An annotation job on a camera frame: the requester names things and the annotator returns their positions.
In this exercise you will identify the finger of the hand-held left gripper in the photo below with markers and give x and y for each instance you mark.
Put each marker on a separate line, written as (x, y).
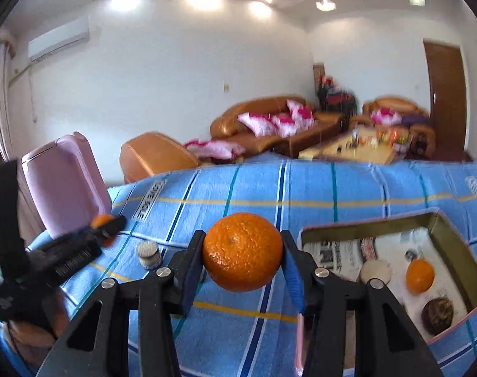
(114, 231)

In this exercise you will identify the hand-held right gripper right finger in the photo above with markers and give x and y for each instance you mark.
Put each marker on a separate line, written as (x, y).
(295, 282)

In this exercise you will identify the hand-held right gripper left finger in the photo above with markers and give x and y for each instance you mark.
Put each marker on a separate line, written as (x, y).
(191, 275)

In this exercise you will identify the orange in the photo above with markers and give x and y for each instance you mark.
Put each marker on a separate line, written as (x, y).
(102, 221)
(242, 251)
(420, 277)

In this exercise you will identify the tan round cookie stack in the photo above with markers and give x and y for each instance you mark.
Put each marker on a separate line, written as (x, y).
(148, 253)

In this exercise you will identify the chocolate layered cake white base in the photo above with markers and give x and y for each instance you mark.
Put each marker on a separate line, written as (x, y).
(376, 271)

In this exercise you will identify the pink tin box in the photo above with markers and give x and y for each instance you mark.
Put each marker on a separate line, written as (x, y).
(450, 243)

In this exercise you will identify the person's left hand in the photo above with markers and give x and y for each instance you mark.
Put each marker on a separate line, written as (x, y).
(34, 333)

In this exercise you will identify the pink electric kettle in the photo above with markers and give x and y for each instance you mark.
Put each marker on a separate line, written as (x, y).
(65, 180)

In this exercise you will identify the brown leather chair back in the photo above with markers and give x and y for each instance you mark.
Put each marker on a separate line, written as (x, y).
(156, 153)

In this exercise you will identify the blue checked tablecloth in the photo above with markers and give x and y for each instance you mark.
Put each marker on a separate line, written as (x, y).
(242, 188)

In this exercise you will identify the pink floral blanket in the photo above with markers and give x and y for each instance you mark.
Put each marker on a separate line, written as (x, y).
(213, 149)

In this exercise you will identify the wooden coffee table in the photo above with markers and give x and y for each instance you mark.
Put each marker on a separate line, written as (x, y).
(340, 149)

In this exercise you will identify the pink floral pillow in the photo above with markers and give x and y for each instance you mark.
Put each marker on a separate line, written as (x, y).
(301, 112)
(257, 123)
(284, 123)
(384, 116)

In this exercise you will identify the beige curtain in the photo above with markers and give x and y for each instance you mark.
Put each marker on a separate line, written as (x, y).
(1, 102)

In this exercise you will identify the colourful snack clutter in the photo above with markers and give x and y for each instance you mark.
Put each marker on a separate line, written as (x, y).
(391, 137)

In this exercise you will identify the brown leather three-seat sofa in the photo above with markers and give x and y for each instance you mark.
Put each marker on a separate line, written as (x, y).
(262, 104)

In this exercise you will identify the stacked dark chairs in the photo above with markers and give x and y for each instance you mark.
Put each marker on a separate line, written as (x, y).
(336, 104)

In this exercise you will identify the white air conditioner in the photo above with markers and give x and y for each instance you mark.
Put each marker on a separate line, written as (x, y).
(58, 39)

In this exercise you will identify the purple cloth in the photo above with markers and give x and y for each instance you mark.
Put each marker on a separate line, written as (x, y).
(415, 119)

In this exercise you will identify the red plush dolls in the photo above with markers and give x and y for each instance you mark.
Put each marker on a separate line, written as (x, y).
(327, 81)

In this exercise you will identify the brown leather armchair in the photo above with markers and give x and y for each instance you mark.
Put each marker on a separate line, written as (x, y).
(391, 102)

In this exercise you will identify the tall patterned cylinder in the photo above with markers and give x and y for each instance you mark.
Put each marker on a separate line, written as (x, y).
(318, 70)

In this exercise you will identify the brown wooden door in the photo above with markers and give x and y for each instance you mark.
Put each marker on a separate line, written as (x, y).
(446, 94)

